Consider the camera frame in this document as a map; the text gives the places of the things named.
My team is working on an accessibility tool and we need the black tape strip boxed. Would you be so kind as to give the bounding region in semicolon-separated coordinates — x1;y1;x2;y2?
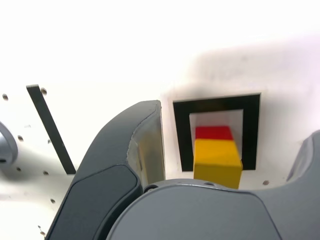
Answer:
25;84;77;175

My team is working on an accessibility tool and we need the red cube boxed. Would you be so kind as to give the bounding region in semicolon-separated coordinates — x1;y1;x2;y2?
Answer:
194;125;236;142

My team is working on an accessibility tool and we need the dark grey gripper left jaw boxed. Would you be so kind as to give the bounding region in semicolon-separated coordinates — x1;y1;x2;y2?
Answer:
47;99;167;240

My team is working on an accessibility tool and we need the black tape square outline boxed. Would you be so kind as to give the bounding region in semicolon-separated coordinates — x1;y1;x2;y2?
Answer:
172;92;262;173

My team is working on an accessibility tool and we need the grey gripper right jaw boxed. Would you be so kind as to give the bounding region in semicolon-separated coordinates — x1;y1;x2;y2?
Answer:
106;129;320;240

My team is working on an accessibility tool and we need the yellow cube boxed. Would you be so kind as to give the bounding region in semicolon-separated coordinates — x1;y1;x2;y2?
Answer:
192;138;244;190

